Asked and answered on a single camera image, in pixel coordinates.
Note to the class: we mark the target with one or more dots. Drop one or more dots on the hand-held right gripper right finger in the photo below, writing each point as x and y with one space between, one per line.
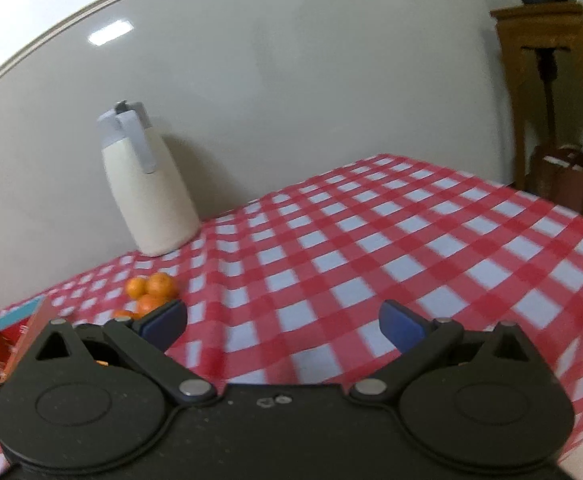
401 325

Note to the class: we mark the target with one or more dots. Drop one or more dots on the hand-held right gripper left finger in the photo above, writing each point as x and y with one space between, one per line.
164 322

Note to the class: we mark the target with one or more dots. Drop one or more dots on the red cardboard box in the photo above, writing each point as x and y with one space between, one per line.
1 340

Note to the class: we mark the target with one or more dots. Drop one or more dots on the red white checkered tablecloth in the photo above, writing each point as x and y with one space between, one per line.
371 240

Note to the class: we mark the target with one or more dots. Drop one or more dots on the brown bag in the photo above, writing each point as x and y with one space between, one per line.
564 180

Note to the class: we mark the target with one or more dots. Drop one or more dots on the dark pole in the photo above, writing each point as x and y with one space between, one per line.
549 70

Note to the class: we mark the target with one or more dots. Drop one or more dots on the wooden plant stand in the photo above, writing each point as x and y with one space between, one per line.
576 25

